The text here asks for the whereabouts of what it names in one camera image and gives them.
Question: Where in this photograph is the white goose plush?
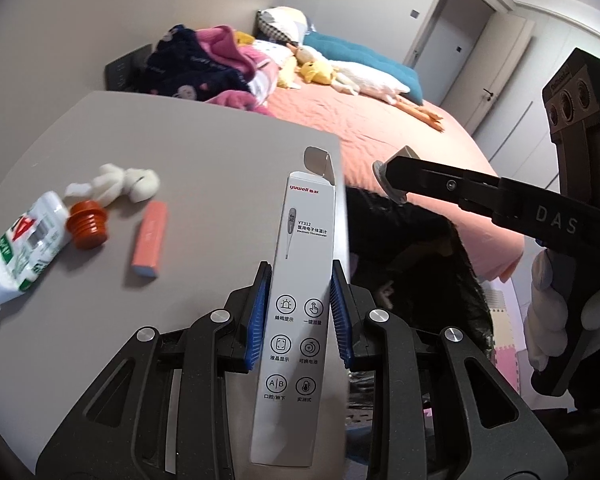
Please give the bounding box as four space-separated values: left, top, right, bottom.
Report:
287 42 446 133

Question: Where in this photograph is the white plastic bottle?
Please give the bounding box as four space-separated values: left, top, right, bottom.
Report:
0 191 73 316

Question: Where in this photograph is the person's right hand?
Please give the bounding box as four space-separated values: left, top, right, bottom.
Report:
525 247 583 376

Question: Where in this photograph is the black bag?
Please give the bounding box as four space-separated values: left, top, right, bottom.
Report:
342 187 496 441

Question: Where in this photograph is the yellow duck plush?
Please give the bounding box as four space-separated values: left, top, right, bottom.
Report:
300 60 336 86

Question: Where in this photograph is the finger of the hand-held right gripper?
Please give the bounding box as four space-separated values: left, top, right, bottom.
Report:
382 156 502 222

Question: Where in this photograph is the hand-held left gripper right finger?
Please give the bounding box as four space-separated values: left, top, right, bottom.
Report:
330 260 566 480

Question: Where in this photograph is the checkered pillow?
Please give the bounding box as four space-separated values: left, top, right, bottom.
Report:
256 6 308 43

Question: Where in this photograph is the dark grey headboard panel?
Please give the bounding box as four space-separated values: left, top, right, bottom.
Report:
104 44 153 92

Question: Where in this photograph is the orange plastic plug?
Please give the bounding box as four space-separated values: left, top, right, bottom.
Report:
65 200 110 251

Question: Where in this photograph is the teal cushion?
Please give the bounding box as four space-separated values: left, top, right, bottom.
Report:
302 31 424 106

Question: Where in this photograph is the navy printed blanket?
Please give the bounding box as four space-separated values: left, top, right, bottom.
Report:
140 24 253 103

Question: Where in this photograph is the white thermometer box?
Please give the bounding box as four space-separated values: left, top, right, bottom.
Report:
250 146 345 465

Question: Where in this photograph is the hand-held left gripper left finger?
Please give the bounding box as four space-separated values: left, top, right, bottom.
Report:
35 261 273 480

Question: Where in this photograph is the pale yellow plush toy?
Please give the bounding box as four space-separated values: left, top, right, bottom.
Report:
277 57 301 90

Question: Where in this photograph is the pink rectangular box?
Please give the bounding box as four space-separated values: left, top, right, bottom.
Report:
131 201 169 279

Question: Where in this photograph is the bed with orange sheet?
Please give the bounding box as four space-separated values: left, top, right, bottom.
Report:
260 72 526 283

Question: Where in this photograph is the light pink printed blanket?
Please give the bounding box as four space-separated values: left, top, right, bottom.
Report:
240 40 298 101

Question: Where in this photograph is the pastel foam floor mat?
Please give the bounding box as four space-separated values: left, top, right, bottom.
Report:
485 280 531 396

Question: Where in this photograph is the grey door with black handle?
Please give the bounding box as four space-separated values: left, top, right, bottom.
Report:
472 10 536 143

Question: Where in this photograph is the pink fleece blanket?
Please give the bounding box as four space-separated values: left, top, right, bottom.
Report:
195 25 276 116

